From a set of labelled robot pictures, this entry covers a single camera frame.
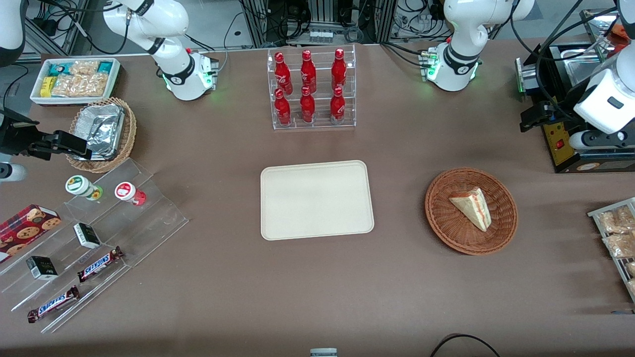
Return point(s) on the clear acrylic step display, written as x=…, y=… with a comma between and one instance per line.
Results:
x=149, y=218

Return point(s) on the aluminium frame rack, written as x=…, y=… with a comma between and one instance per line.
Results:
x=322, y=20

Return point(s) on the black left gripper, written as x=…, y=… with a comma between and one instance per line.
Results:
x=556, y=112

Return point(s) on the clear bagged pastry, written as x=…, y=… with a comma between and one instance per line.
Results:
x=617, y=220
x=620, y=245
x=631, y=268
x=631, y=286

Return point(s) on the light wicker basket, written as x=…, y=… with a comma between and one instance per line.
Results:
x=130, y=134

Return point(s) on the teal snack pack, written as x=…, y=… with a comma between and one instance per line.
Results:
x=58, y=68
x=105, y=66

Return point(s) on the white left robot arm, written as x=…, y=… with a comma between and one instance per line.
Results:
x=456, y=29

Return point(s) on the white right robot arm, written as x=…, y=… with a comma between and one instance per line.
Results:
x=168, y=25

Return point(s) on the grey device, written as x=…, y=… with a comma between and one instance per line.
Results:
x=323, y=352

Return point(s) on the triangular sandwich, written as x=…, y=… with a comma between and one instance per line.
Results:
x=474, y=206

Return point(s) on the white rectangular snack bin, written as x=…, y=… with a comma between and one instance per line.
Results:
x=37, y=98

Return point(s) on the clear acrylic bottle rack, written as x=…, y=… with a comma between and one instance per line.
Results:
x=320, y=124

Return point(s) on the black food warmer machine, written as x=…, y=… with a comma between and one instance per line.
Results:
x=563, y=148

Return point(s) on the red cola bottle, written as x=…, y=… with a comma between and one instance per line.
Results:
x=307, y=108
x=283, y=110
x=339, y=69
x=338, y=108
x=283, y=74
x=308, y=72

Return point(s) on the beige plastic tray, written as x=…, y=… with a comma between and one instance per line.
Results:
x=317, y=201

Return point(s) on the green label yogurt cup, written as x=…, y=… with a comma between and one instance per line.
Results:
x=78, y=185

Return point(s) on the aluminium foil container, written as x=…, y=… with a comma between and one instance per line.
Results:
x=101, y=126

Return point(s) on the snickers chocolate bar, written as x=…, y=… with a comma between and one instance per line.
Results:
x=99, y=264
x=53, y=304

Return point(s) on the small black box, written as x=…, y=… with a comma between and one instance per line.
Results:
x=87, y=236
x=42, y=268

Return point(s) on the small clear cracker bag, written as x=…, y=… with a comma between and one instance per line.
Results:
x=84, y=67

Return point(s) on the yellow snack pack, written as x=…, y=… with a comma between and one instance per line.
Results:
x=47, y=87

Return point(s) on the large clear cracker bag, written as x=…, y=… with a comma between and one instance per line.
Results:
x=79, y=85

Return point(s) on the red cookie box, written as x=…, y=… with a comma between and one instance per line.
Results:
x=25, y=228

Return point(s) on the tray of packaged crackers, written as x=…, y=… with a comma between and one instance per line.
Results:
x=595, y=214

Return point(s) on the red label yogurt cup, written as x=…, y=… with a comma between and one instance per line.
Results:
x=126, y=192

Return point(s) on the brown wicker basket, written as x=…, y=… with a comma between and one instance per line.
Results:
x=446, y=223

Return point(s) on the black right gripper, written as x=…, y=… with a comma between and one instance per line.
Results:
x=14, y=137

